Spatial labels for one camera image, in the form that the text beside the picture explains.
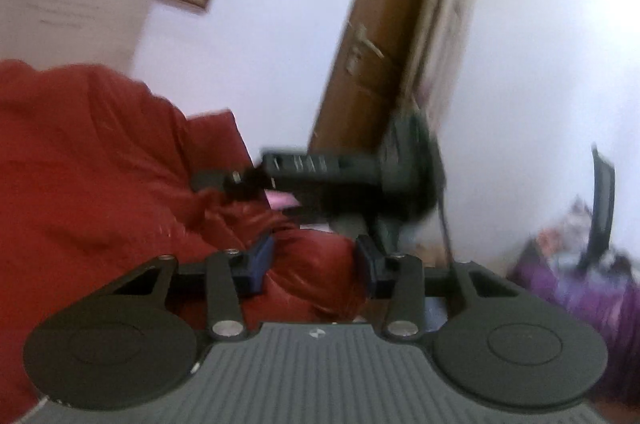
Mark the brown wooden door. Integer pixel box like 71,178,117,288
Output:
309,0,475,151

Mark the metal door handle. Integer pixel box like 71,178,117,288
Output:
345,24,385,76

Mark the red puffy down jacket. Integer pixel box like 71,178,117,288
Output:
1,60,364,423

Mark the purple cloth pile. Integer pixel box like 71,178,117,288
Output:
506,199,639,406

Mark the black chair back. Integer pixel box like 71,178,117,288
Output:
579,145,615,271

